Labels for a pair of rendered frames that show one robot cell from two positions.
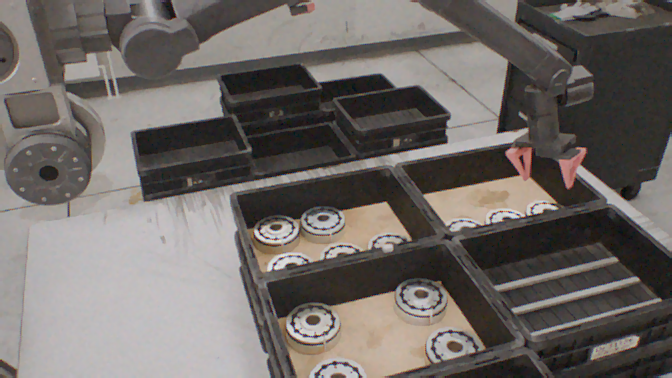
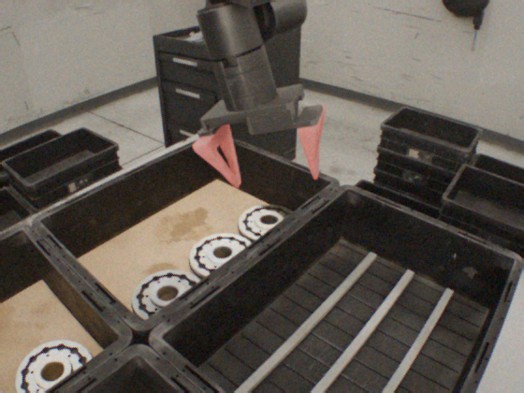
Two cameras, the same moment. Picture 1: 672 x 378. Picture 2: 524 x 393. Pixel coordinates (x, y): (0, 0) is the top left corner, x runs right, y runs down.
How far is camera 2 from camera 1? 88 cm
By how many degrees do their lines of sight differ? 26
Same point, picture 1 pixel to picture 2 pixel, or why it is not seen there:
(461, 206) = (150, 250)
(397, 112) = (69, 158)
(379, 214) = (34, 304)
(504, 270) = (248, 337)
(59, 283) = not seen: outside the picture
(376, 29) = (50, 102)
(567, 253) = (314, 269)
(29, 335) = not seen: outside the picture
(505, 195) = (202, 214)
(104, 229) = not seen: outside the picture
